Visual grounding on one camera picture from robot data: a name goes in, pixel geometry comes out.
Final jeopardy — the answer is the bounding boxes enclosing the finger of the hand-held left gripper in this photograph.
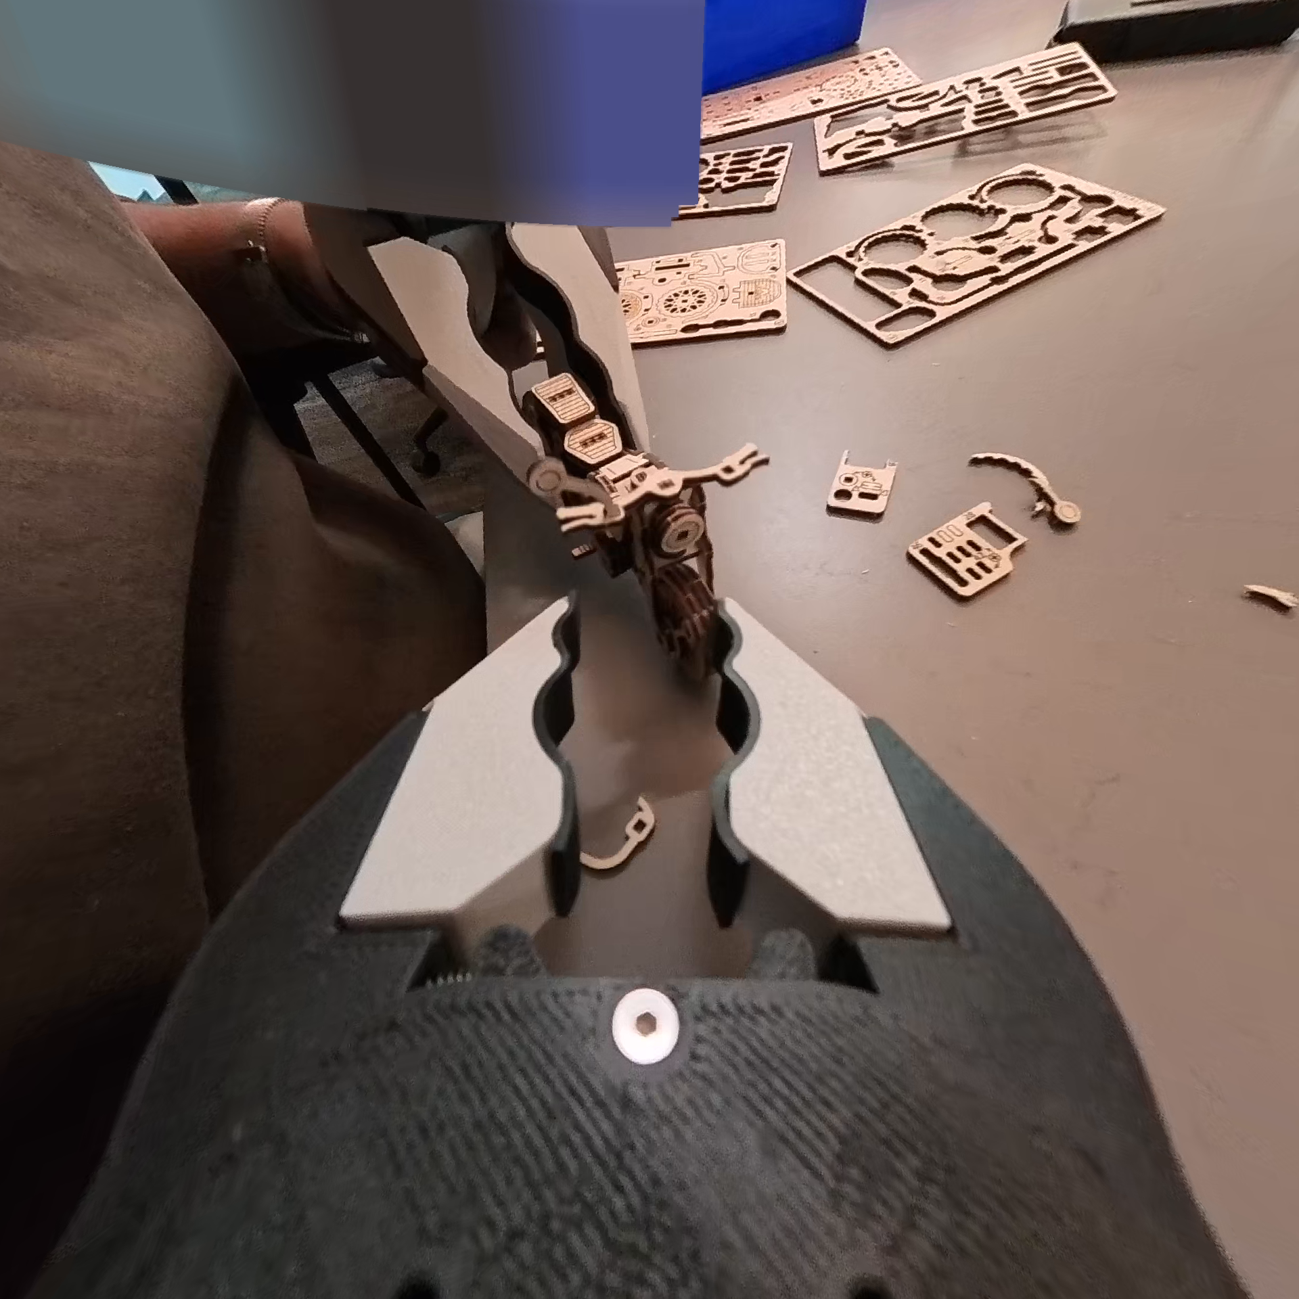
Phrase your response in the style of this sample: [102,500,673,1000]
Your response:
[368,236,557,510]
[506,222,648,457]

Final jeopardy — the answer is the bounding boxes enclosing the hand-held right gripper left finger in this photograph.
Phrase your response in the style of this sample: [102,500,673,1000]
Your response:
[337,596,582,961]

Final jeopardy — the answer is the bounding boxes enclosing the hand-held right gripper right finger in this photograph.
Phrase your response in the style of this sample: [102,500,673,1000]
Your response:
[708,596,954,967]

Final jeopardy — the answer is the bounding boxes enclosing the small wooden hook piece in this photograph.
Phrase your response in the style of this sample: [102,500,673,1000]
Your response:
[578,796,657,872]

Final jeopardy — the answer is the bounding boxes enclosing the wooden motorcycle model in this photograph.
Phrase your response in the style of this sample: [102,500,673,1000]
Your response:
[520,372,769,683]

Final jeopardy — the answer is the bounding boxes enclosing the person's left forearm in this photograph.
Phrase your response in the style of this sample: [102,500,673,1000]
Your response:
[131,197,268,357]

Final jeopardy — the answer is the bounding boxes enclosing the grey desk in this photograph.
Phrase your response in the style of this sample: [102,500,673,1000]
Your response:
[481,40,1299,1299]

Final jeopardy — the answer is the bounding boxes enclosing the person's left hand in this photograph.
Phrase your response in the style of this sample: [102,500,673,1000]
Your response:
[266,200,379,352]

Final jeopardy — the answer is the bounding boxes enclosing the uncut engraved wooden sheet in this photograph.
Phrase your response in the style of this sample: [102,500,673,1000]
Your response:
[614,238,790,349]

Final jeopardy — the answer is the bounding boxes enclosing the wooden sheet with three holes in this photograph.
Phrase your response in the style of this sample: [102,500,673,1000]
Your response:
[677,142,793,221]

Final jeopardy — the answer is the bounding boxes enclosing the large wooden sheet, gear holes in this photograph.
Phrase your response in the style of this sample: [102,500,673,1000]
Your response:
[787,160,1166,349]

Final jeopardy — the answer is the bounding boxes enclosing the wooden sheet with slot cutouts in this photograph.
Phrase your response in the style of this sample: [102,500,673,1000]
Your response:
[815,43,1118,176]

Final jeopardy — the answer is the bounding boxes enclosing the slotted wooden panel piece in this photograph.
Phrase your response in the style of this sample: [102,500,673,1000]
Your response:
[908,500,1027,601]

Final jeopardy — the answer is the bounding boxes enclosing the wooden sheet with fine cutouts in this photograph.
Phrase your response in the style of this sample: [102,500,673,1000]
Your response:
[701,47,923,142]

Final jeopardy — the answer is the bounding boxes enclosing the small square wooden piece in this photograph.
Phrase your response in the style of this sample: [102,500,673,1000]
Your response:
[824,449,899,519]

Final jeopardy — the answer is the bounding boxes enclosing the blue plastic bin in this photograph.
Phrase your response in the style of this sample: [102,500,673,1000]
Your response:
[704,0,865,95]

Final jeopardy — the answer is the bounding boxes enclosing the person's brown sweater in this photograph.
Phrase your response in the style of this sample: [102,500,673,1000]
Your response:
[0,142,490,1299]

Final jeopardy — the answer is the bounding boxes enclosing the long black box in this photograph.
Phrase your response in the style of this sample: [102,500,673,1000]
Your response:
[1055,0,1299,64]

